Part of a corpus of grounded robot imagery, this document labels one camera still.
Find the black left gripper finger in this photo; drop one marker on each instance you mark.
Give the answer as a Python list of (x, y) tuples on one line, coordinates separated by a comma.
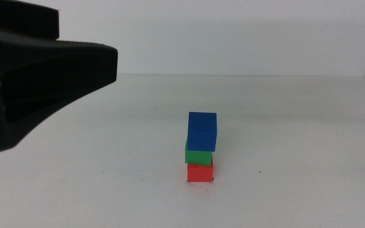
[(21, 19), (59, 66)]

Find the blue cube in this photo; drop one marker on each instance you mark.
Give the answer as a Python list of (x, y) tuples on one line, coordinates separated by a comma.
[(202, 131)]

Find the green cube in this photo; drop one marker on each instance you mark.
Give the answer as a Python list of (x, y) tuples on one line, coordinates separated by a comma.
[(198, 157)]

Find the red cube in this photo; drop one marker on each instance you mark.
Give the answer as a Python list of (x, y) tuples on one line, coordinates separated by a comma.
[(200, 174)]

